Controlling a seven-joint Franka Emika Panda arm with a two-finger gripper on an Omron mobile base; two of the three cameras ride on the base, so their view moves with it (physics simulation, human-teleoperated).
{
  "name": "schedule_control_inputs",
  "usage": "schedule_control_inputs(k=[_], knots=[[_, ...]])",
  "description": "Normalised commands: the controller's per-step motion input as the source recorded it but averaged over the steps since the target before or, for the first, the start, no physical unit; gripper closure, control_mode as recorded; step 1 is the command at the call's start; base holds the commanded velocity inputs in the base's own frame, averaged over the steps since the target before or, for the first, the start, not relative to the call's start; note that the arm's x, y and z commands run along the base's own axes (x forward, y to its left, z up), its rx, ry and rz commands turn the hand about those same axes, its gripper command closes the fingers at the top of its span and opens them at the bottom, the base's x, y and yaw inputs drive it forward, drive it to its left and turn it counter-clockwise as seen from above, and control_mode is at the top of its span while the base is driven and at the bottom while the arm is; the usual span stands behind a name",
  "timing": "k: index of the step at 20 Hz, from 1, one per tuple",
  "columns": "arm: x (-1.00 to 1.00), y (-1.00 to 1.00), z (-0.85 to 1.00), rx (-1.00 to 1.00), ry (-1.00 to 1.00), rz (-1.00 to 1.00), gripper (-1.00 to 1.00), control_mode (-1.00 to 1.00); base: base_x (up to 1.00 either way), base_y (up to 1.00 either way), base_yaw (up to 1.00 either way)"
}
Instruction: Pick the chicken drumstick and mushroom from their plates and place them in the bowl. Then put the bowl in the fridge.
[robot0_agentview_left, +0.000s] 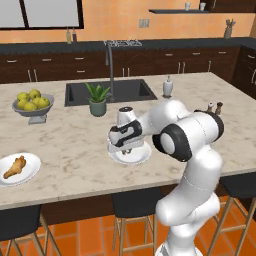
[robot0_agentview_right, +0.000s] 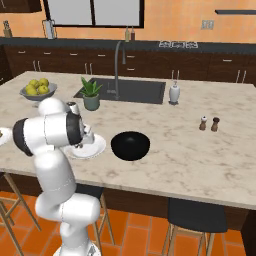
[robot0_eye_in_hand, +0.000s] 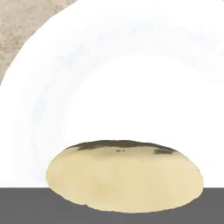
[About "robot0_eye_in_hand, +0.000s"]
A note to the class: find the white plate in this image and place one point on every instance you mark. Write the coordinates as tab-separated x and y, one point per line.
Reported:
116	87

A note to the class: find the beige mushroom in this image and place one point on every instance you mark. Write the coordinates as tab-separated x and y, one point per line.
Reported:
122	180

